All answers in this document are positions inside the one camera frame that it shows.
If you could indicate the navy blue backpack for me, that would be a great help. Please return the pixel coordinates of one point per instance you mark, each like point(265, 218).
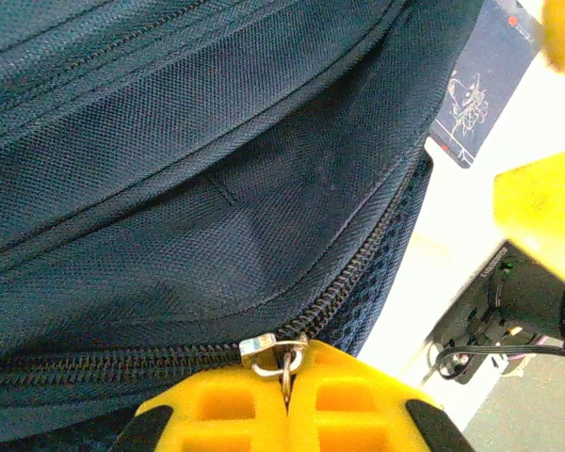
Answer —
point(169, 188)

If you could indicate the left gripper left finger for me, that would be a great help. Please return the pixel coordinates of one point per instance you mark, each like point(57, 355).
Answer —
point(216, 414)

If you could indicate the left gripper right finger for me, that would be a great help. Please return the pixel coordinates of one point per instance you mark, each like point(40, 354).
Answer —
point(358, 405)

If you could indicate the dark blue sketch-print notebook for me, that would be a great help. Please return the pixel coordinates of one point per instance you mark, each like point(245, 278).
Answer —
point(489, 70)

